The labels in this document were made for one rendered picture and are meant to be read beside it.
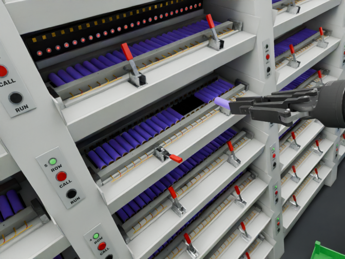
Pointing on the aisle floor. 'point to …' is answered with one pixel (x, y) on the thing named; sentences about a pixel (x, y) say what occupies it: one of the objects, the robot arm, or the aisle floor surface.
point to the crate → (325, 253)
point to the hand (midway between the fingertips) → (246, 105)
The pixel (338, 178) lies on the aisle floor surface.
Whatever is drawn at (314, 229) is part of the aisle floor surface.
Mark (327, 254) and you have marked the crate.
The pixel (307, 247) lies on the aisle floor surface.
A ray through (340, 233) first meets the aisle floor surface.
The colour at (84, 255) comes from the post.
